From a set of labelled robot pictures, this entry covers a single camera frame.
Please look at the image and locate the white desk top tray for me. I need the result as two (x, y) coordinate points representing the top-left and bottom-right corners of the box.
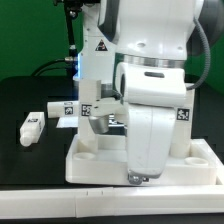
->
(65, 135), (222, 186)

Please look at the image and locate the black cable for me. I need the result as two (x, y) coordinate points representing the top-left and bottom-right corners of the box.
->
(30, 58), (78, 78)

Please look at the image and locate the white L-shaped fence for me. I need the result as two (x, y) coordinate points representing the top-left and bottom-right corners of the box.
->
(0, 138), (224, 220)

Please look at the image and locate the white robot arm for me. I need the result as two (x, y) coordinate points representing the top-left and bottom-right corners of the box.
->
(66, 0), (224, 186)

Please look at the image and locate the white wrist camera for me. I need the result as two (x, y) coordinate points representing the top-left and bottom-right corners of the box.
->
(114, 62), (186, 107)

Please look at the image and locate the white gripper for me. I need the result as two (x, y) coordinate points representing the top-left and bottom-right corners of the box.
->
(126, 104), (175, 185)

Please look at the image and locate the white paper marker sheet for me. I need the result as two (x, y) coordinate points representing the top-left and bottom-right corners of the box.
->
(57, 116), (78, 128)

